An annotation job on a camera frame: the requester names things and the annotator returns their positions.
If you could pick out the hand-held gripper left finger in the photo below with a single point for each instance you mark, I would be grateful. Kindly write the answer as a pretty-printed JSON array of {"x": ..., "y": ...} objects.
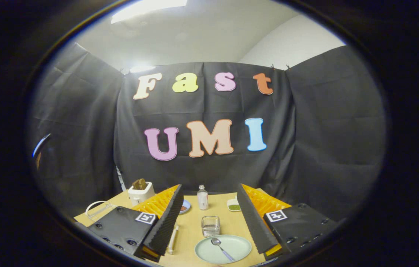
[{"x": 165, "y": 222}]

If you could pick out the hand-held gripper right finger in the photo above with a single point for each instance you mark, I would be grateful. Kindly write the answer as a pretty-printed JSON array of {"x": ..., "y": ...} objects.
[{"x": 255, "y": 222}]

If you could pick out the light green plate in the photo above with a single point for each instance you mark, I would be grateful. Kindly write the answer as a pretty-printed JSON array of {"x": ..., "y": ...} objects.
[{"x": 231, "y": 247}]

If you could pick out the metal spoon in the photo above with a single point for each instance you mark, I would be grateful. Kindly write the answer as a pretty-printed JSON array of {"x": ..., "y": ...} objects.
[{"x": 221, "y": 247}]

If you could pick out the small blue sauce dish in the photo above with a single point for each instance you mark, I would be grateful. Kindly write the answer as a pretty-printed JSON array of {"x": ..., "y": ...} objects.
[{"x": 185, "y": 207}]

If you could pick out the white dish with green powder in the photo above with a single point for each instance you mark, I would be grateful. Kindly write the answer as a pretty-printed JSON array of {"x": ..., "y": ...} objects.
[{"x": 233, "y": 205}]

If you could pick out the white chopstick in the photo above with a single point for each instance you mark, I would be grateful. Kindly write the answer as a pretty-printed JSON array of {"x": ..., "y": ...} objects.
[{"x": 172, "y": 239}]

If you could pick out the white toaster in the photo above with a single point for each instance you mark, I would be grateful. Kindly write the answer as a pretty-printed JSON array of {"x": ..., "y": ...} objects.
[{"x": 140, "y": 193}]

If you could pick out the small clear bottle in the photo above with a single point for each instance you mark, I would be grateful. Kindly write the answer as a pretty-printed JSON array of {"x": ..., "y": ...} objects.
[{"x": 202, "y": 198}]

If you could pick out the square clear glass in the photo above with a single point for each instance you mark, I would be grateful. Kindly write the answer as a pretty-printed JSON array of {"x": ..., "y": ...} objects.
[{"x": 210, "y": 226}]

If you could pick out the brown toast slice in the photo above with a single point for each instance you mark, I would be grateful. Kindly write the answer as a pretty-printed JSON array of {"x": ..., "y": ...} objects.
[{"x": 139, "y": 184}]

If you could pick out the black backdrop cloth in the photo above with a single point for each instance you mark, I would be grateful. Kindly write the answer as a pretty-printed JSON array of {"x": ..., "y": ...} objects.
[{"x": 209, "y": 122}]

